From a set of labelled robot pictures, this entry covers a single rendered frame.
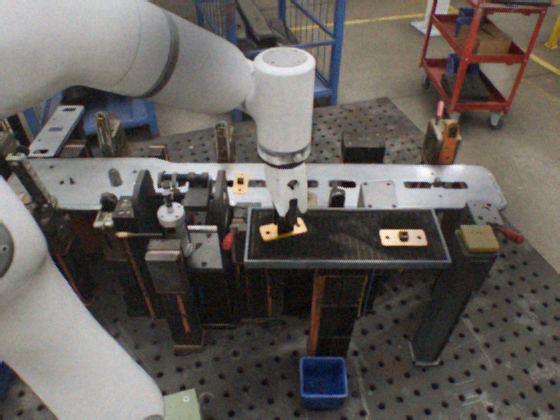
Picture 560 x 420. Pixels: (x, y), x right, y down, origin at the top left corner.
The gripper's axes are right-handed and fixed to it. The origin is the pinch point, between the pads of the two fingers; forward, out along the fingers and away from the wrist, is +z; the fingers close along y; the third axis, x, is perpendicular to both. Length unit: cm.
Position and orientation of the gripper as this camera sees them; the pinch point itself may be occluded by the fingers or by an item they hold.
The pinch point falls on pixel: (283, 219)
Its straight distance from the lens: 80.4
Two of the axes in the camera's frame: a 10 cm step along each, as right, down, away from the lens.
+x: -9.5, 2.1, -2.2
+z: 0.0, 7.2, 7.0
